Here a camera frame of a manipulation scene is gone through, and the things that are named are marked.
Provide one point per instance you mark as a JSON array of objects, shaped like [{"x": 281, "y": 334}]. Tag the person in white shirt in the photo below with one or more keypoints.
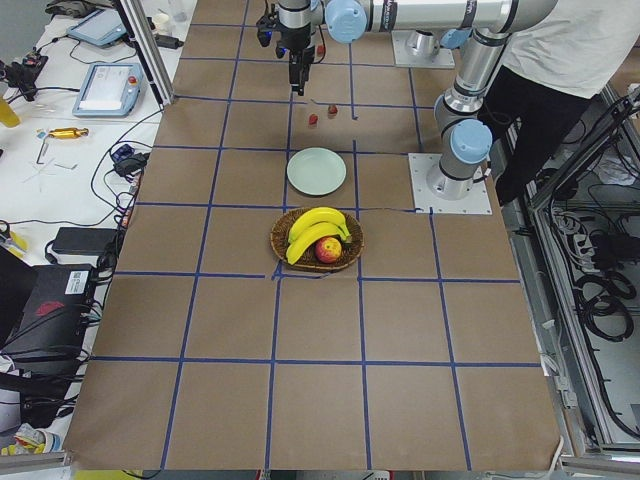
[{"x": 548, "y": 77}]

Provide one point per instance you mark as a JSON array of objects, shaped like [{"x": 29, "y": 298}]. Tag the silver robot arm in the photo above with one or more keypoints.
[{"x": 488, "y": 26}]

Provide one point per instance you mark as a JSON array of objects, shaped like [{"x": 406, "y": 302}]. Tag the teach pendant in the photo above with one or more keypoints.
[
  {"x": 109, "y": 90},
  {"x": 100, "y": 28}
]

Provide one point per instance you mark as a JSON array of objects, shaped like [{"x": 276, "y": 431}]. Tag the pale green plate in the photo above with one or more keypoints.
[{"x": 316, "y": 171}]

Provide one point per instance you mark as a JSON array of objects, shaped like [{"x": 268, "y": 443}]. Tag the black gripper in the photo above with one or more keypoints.
[{"x": 296, "y": 40}]

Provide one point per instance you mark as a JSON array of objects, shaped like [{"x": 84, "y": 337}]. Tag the aluminium frame post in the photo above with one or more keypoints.
[{"x": 135, "y": 21}]

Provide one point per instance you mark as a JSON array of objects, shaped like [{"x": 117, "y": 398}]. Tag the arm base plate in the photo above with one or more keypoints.
[
  {"x": 420, "y": 49},
  {"x": 435, "y": 193}
]

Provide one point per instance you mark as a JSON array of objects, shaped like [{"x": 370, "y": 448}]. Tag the woven wicker basket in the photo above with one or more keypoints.
[{"x": 352, "y": 249}]

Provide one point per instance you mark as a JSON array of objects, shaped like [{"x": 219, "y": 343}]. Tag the white paper cup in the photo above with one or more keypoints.
[{"x": 162, "y": 23}]

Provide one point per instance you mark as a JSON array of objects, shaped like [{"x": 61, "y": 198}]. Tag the far teach pendant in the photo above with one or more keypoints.
[{"x": 100, "y": 28}]

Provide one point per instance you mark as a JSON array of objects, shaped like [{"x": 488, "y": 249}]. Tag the red yellow apple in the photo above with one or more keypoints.
[{"x": 328, "y": 250}]

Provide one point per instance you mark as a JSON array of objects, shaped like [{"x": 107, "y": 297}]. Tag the yellow banana bunch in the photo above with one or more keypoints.
[{"x": 313, "y": 225}]

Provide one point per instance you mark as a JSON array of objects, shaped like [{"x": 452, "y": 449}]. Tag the yellow bottle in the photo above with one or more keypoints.
[{"x": 8, "y": 117}]

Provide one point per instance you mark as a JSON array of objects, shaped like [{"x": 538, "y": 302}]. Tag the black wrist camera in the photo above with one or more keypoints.
[{"x": 265, "y": 27}]

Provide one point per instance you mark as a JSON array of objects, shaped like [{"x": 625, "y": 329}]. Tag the near teach pendant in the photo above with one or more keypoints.
[{"x": 109, "y": 90}]

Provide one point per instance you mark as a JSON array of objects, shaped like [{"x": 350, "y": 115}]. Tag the black power adapter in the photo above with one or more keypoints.
[{"x": 82, "y": 241}]

